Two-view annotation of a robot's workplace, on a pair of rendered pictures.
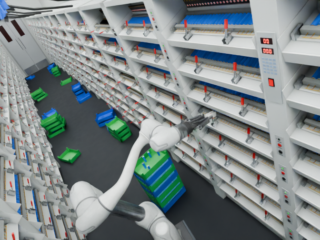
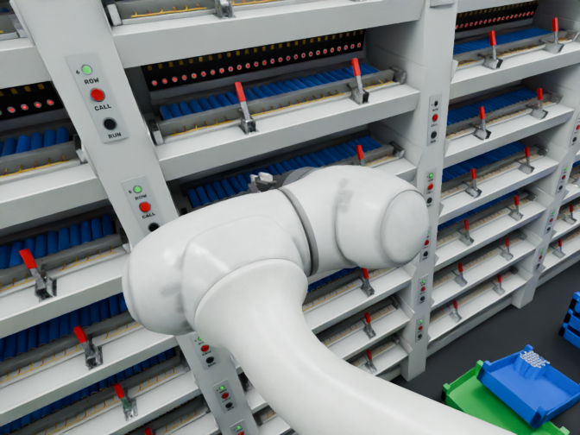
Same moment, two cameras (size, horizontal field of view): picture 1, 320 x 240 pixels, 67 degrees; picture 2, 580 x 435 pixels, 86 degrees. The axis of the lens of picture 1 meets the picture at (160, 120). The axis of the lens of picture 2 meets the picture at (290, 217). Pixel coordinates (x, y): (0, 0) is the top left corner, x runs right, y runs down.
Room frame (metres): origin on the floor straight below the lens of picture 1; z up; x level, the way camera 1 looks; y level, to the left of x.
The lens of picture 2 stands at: (1.15, 0.32, 1.25)
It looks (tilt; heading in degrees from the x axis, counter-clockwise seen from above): 28 degrees down; 268
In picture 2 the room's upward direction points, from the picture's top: 10 degrees counter-clockwise
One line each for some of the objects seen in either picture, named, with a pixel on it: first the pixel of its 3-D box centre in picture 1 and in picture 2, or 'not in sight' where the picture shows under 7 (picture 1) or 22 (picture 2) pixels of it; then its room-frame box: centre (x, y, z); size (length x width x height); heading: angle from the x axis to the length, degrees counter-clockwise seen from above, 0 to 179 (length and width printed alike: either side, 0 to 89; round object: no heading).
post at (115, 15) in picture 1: (154, 92); not in sight; (2.08, -0.06, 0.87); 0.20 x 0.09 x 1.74; 109
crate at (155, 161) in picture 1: (149, 161); not in sight; (1.62, 0.23, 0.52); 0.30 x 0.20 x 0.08; 118
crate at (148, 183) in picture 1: (152, 166); not in sight; (1.62, 0.23, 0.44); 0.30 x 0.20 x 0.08; 118
